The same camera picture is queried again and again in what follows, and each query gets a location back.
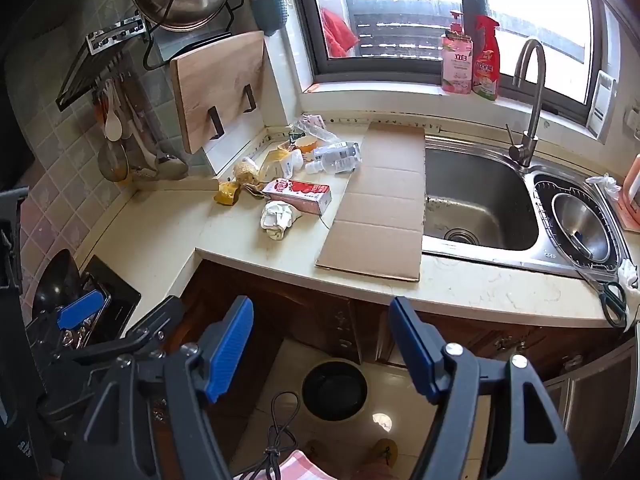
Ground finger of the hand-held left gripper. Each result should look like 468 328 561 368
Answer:
25 290 112 350
75 295 187 366

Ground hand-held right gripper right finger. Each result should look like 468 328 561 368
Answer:
389 296 581 480

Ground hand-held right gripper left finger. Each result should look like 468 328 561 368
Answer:
62 296 255 480

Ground round black waste bin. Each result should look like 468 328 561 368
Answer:
301 360 368 422

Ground white tissue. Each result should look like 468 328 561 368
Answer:
260 200 303 241

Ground yellow wrapper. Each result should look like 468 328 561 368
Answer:
214 180 242 206

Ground pink and white milk carton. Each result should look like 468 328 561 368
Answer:
262 178 332 217

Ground beige ball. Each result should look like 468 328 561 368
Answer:
234 156 261 186

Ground white and yellow bag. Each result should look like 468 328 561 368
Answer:
262 146 305 181

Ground clear plastic water bottle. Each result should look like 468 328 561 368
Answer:
305 141 362 175

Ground orange and white paper cup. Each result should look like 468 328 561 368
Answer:
292 136 321 162

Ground clear plastic wrapper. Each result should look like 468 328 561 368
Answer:
291 114 341 147

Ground black wok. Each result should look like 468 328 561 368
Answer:
32 249 83 313

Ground black gas stove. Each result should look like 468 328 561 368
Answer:
25 255 142 351

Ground brown wooden cabinet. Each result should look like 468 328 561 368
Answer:
165 257 640 480

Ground pink checked garment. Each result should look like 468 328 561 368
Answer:
240 450 326 480

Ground flat brown cardboard sheet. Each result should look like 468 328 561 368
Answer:
315 121 427 282

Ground stainless steel sink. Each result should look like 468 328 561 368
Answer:
421 132 632 281

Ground white slotted spatula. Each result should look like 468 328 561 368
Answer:
127 105 158 178

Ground white rice spoon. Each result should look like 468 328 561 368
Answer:
104 80 125 142

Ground steel bowl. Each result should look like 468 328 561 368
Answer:
551 192 612 263

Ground black drain basket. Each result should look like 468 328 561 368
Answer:
532 174 628 273

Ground white rag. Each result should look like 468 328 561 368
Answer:
616 257 640 306

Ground wooden cutting board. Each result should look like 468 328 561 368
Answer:
170 30 266 156

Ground white plastic bag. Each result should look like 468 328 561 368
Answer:
586 174 623 206

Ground pink plastic holder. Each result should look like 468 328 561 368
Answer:
614 152 640 233

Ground steel knife rack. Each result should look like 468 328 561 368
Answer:
86 16 148 56

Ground pink soap refill pouch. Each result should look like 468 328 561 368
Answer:
440 10 474 95

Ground steel gooseneck faucet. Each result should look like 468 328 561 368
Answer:
505 38 547 168

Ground red spray bottle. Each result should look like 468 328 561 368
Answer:
471 14 501 101

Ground red cloth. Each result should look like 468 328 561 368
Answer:
321 7 360 59

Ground blue-grey utensil holder cup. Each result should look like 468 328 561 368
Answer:
250 0 290 37

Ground black cable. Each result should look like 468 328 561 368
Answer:
234 391 302 480

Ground black wire wall rack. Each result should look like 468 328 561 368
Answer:
142 0 258 141

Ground green-handled scissors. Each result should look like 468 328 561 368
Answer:
575 265 628 328

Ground black slatted wall shelf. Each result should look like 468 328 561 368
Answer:
55 35 151 112

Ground dark window frame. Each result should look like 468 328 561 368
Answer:
287 0 608 126

